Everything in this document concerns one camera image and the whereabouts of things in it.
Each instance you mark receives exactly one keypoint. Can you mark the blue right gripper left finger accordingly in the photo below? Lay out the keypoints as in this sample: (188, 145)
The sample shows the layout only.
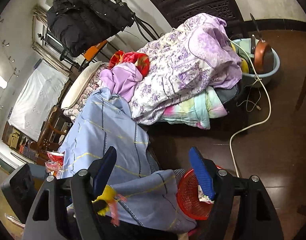
(104, 171)

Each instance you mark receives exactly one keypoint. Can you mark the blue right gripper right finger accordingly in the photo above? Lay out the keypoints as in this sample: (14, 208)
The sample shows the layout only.
(204, 178)

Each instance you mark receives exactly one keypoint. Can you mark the red snack bag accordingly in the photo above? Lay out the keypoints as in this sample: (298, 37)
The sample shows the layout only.
(56, 156)

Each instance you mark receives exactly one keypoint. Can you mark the red plastic trash basket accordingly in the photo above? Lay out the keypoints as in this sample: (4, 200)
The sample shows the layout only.
(188, 200)

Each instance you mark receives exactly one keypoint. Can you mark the pink foam net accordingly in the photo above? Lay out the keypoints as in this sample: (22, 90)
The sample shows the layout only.
(114, 209)

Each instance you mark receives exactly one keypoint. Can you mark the pink plastic wrapper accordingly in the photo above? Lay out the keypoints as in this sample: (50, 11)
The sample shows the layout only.
(53, 168)

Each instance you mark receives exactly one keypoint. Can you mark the blue bed sheet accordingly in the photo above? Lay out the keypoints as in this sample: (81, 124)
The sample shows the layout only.
(105, 121)

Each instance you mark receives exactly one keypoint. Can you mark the pink floral folded quilt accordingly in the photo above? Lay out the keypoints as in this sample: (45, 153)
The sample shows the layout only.
(73, 112)

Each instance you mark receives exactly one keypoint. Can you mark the wooden chair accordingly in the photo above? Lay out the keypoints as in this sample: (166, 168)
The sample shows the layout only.
(55, 126)

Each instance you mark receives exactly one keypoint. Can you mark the pastel tie-dye blanket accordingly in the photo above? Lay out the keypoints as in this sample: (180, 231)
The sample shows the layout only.
(196, 111)

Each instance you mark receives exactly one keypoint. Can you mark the cream pillow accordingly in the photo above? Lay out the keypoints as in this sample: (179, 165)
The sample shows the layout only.
(80, 84)

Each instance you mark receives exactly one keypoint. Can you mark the lilac cloth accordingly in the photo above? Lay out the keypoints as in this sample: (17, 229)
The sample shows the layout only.
(121, 79)

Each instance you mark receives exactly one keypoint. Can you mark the white lace cloth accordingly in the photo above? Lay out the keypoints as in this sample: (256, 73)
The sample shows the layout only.
(39, 94)

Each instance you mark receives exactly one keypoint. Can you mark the red patterned blanket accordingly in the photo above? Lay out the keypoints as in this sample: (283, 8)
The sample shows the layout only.
(140, 60)

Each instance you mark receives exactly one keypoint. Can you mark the light blue wash basin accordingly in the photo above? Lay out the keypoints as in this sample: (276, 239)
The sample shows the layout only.
(250, 78)

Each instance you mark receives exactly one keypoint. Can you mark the purple floral quilt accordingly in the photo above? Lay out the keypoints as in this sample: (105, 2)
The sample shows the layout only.
(183, 63)

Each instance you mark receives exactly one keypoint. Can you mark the striped curtain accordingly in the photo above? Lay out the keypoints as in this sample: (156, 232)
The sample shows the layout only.
(41, 41)

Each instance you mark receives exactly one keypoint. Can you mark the brown frying pan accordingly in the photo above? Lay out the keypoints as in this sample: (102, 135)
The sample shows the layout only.
(262, 51)

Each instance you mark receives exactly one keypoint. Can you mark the black jacket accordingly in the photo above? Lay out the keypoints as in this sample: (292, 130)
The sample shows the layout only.
(80, 24)

